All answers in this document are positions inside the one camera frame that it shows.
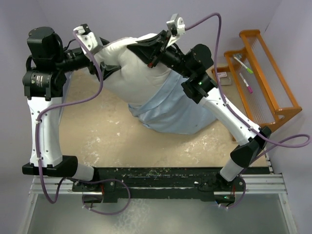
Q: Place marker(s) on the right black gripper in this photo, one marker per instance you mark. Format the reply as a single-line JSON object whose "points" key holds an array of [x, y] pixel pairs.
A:
{"points": [[149, 48]]}

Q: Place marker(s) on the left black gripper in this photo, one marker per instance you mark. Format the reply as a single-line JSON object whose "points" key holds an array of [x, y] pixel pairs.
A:
{"points": [[106, 69]]}

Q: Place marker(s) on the white pillow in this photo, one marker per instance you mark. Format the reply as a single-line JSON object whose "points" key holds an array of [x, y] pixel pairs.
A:
{"points": [[135, 83]]}

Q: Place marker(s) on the light blue pillowcase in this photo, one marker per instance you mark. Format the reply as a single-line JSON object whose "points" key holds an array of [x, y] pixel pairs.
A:
{"points": [[171, 111]]}

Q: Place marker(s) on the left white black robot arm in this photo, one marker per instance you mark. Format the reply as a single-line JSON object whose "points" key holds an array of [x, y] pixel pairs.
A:
{"points": [[43, 82]]}

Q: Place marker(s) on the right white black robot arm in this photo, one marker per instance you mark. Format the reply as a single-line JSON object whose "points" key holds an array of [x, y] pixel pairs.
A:
{"points": [[203, 90]]}

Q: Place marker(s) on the small clear plastic box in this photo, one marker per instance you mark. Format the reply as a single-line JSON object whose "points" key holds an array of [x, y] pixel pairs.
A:
{"points": [[224, 79]]}

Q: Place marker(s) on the orange wooden tiered rack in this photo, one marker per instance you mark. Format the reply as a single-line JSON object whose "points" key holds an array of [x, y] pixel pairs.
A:
{"points": [[272, 102]]}

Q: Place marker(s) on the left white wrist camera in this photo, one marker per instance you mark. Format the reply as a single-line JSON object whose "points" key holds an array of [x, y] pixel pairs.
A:
{"points": [[88, 38]]}

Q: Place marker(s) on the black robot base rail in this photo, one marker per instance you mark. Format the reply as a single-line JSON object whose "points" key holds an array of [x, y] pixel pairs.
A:
{"points": [[203, 183]]}

